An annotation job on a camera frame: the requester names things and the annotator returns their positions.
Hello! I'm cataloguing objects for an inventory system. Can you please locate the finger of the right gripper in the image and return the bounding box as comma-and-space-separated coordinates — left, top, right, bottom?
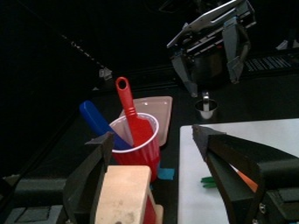
171, 53, 200, 98
222, 17, 251, 85

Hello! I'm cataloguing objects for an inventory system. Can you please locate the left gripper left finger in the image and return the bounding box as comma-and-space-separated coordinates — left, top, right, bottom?
61, 131, 116, 224

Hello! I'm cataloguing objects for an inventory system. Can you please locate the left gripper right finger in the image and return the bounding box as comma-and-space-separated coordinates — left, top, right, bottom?
191, 124, 299, 224

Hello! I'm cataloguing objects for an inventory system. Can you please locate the orange toy carrot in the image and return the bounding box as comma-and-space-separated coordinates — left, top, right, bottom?
200, 170, 259, 193

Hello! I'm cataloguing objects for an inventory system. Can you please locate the beige rectangular plastic plate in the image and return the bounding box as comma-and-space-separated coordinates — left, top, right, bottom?
118, 95, 174, 147

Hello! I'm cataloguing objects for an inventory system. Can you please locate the grey ribbed panel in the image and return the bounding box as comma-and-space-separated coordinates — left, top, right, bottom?
243, 55, 299, 73

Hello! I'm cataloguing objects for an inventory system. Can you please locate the light wooden block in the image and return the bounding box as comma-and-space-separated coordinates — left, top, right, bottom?
95, 164, 164, 224

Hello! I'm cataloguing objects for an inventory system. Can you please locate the red plastic cup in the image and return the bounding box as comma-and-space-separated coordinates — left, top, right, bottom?
108, 112, 162, 183

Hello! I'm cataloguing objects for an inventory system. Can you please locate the blue tape piece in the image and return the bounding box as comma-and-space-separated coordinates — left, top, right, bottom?
156, 168, 176, 181

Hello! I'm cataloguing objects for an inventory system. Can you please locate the red plastic toy spatula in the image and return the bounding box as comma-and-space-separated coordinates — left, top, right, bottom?
115, 76, 155, 147

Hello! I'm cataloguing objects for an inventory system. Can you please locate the blue utensil handle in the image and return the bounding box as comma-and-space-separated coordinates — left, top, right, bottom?
79, 100, 132, 151

